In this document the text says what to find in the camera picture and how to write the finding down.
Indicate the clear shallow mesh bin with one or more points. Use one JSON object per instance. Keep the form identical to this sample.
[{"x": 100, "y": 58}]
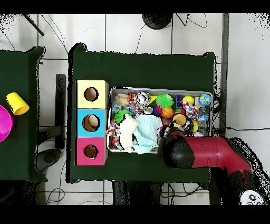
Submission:
[{"x": 122, "y": 150}]

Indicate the mint green cloth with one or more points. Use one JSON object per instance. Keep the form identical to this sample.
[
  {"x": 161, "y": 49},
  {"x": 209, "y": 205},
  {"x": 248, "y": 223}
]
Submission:
[{"x": 147, "y": 129}]

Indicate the yellow round object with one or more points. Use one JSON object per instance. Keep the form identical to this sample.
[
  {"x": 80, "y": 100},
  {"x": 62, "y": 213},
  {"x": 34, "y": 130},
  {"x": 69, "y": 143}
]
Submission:
[{"x": 17, "y": 103}]

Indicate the large green spiky ball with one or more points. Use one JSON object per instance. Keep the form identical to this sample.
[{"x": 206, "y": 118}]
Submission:
[{"x": 122, "y": 115}]

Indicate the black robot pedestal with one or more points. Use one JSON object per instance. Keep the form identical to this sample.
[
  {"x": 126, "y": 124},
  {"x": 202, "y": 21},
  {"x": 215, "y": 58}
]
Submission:
[{"x": 139, "y": 194}]

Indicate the burger toy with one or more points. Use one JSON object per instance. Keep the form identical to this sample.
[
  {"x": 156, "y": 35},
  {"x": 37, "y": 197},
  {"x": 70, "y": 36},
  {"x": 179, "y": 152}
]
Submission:
[{"x": 179, "y": 119}]

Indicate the side table with green cloth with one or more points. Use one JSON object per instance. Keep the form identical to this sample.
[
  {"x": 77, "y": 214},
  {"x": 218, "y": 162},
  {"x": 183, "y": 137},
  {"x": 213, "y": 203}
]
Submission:
[{"x": 25, "y": 139}]

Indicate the plain yellow ball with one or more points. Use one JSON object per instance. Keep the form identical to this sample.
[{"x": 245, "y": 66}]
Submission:
[{"x": 188, "y": 100}]

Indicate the blue globe ball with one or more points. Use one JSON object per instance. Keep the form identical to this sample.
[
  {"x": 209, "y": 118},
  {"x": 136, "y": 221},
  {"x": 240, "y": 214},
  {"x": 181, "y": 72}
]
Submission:
[{"x": 205, "y": 99}]

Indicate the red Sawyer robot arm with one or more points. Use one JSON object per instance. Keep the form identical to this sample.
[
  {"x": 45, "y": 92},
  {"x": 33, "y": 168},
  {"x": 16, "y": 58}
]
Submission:
[{"x": 202, "y": 152}]

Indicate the polka dot colourful cloth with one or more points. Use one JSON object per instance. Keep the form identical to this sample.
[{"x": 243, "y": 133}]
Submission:
[{"x": 112, "y": 129}]

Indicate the black rod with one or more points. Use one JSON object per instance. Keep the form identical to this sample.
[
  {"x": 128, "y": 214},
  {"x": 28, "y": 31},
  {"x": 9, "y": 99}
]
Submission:
[{"x": 33, "y": 24}]

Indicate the black round stand base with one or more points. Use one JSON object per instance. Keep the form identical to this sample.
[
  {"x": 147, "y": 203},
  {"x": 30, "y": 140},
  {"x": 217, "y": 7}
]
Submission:
[{"x": 157, "y": 19}]

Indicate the small green spiky ball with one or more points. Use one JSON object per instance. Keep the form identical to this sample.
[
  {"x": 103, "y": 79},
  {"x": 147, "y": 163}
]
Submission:
[{"x": 165, "y": 100}]

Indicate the orange basketball toy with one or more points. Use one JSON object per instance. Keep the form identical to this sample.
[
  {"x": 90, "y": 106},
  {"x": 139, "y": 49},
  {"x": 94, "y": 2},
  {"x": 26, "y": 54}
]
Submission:
[{"x": 168, "y": 113}]

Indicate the magenta bowl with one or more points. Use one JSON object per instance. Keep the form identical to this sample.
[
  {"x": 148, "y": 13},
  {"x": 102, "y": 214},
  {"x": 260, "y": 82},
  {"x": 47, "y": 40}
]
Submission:
[{"x": 4, "y": 123}]

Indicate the wooden box with three holes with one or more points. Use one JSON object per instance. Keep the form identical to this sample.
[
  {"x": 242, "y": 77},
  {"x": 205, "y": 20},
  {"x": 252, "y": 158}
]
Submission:
[{"x": 99, "y": 127}]

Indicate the cream yellow cloth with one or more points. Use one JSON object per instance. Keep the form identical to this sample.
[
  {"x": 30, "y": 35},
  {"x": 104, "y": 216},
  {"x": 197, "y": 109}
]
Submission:
[{"x": 126, "y": 133}]

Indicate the crushed silver can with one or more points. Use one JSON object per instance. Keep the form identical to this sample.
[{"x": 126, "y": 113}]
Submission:
[{"x": 143, "y": 98}]

